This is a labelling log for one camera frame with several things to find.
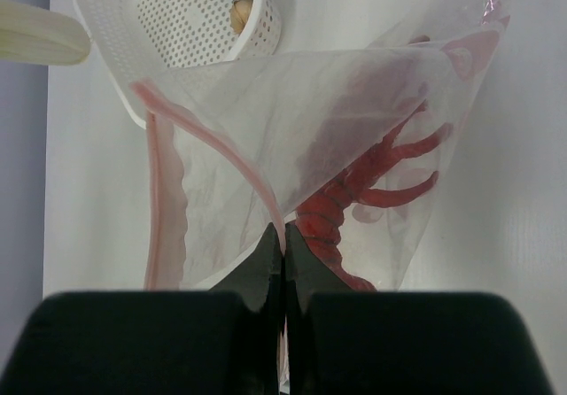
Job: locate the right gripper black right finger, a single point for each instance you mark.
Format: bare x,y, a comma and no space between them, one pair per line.
342,341

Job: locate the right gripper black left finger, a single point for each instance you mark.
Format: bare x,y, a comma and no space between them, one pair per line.
218,341

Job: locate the red toy lobster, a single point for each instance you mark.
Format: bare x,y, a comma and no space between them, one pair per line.
369,176

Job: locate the clear zip top bag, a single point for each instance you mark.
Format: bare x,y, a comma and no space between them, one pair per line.
224,141

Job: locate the white plastic basket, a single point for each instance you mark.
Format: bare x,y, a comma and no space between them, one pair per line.
137,37

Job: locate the green toy leek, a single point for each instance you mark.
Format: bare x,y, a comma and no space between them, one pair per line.
33,35

